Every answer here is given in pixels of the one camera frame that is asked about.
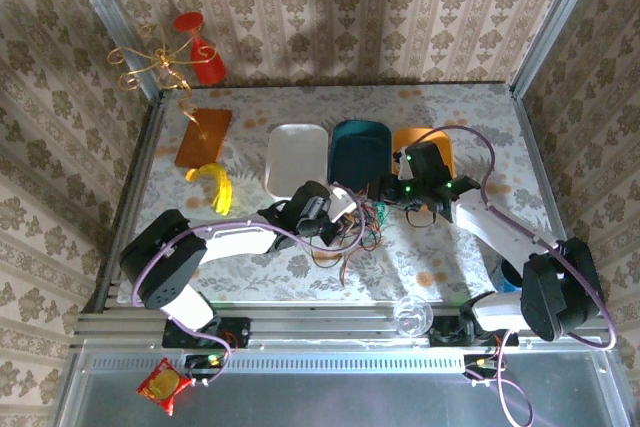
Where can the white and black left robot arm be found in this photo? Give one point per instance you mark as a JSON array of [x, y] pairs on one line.
[[235, 242]]

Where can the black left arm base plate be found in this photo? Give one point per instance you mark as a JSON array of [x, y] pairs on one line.
[[235, 329]]

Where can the teal plastic tray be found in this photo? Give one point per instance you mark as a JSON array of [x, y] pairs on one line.
[[357, 157]]

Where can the clear glass bowl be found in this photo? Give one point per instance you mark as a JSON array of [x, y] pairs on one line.
[[412, 317]]

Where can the white plastic tray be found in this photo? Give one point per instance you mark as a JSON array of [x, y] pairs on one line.
[[295, 157]]

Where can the brown rectangular board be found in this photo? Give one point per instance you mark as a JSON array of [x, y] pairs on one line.
[[202, 139]]

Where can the aluminium frame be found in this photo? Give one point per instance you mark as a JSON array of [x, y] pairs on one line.
[[300, 319]]

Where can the yellow toy banana bunch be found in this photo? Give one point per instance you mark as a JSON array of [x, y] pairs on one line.
[[222, 192]]

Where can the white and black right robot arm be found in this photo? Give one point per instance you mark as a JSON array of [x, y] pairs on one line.
[[500, 232]]

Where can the blue cup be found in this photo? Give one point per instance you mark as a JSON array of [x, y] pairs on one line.
[[507, 279]]

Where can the red snack packet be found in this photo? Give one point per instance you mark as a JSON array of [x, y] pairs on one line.
[[162, 386]]

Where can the orange plastic tray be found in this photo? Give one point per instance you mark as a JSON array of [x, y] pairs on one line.
[[405, 139]]

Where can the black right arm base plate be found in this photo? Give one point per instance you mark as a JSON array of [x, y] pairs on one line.
[[450, 332]]

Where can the red wine glass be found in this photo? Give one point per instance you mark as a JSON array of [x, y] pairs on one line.
[[206, 67]]

